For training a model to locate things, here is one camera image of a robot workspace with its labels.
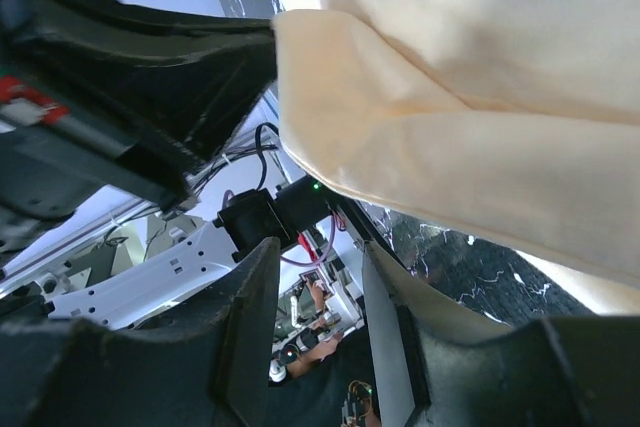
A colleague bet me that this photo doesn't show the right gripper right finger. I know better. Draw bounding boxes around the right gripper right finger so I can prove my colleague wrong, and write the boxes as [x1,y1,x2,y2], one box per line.
[362,243,639,426]

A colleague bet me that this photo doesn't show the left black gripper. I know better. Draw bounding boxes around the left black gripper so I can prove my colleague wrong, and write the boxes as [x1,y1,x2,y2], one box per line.
[1,0,276,226]

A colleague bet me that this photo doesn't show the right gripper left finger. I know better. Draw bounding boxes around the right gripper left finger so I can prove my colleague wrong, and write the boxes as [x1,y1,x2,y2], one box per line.
[1,238,280,426]

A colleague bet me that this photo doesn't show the peach t shirt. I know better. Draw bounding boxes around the peach t shirt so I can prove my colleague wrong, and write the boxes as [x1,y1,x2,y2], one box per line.
[269,0,640,303]

